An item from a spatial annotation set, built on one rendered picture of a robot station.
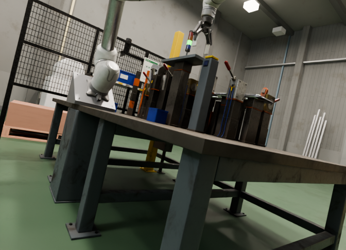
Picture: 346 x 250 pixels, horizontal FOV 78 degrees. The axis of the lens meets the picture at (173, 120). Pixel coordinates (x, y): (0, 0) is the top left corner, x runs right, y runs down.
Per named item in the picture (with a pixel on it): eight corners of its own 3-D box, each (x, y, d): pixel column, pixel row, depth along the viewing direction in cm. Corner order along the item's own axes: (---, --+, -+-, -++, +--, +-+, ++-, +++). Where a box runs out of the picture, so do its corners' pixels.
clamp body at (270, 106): (267, 148, 155) (278, 99, 155) (257, 146, 146) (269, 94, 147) (256, 145, 162) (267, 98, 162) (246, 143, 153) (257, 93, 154)
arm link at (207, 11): (218, 12, 141) (216, 21, 141) (207, 15, 148) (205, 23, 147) (211, 4, 135) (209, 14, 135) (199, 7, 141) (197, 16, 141)
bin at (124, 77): (135, 86, 243) (138, 75, 243) (108, 78, 227) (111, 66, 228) (130, 87, 257) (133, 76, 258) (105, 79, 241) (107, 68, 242)
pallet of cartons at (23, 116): (84, 138, 461) (90, 114, 462) (102, 149, 379) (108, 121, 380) (-1, 126, 371) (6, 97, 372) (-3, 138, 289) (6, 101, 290)
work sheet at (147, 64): (154, 86, 282) (159, 63, 282) (139, 80, 268) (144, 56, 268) (153, 86, 283) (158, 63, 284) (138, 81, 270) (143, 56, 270)
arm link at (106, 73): (90, 89, 158) (103, 67, 147) (90, 73, 169) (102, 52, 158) (110, 95, 168) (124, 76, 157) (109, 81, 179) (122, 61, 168)
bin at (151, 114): (166, 124, 144) (169, 111, 144) (153, 122, 137) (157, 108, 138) (157, 122, 152) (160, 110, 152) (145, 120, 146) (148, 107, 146)
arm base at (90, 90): (85, 98, 158) (88, 93, 155) (86, 78, 171) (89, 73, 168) (108, 105, 168) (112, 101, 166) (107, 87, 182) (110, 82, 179)
